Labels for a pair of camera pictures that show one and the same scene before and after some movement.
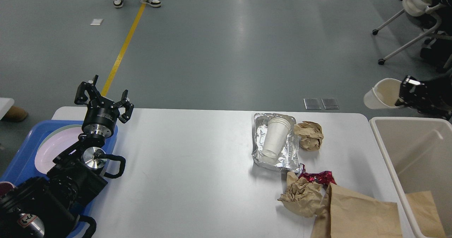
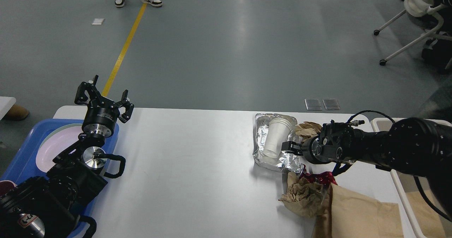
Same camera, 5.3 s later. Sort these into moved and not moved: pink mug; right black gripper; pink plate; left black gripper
Moved: right black gripper
Not moved: pink plate; pink mug; left black gripper
